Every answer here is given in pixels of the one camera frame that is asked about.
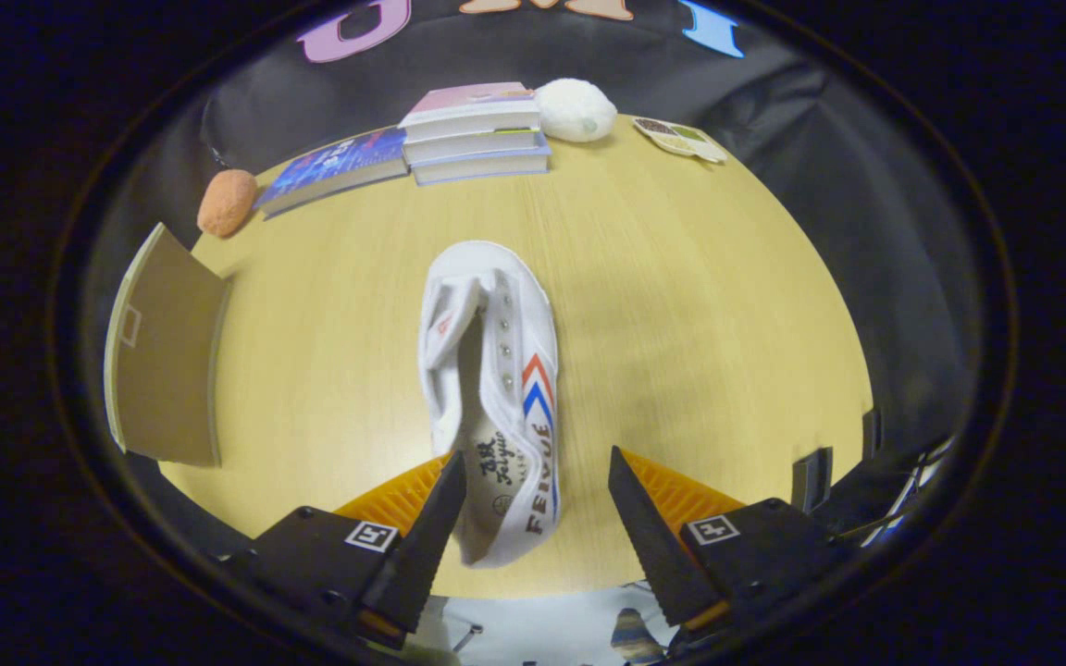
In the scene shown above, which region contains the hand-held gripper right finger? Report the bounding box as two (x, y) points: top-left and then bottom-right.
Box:
(607, 444), (858, 644)

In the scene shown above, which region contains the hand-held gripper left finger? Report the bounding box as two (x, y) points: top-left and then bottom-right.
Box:
(217, 449), (469, 650)

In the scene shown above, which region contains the white canvas shoe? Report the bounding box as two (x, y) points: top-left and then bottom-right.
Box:
(417, 240), (562, 569)

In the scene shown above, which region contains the beige storage box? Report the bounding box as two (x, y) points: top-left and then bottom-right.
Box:
(105, 222), (230, 468)

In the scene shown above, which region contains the lavender cover book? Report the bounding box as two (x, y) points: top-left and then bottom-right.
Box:
(411, 143), (552, 187)

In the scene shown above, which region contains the blue cover book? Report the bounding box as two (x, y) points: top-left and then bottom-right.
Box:
(253, 127), (409, 220)

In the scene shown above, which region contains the orange sponge ball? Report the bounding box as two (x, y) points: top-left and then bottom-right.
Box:
(197, 168), (259, 240)

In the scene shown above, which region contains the pale green cover book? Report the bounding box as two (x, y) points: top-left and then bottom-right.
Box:
(402, 128), (548, 166)

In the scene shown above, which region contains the small divided grain tray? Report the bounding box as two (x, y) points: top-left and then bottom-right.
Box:
(632, 117), (730, 165)

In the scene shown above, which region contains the white plush ball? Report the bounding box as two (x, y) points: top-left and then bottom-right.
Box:
(533, 78), (619, 144)

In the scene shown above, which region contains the pink cover book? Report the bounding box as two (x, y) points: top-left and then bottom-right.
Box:
(398, 81), (541, 142)

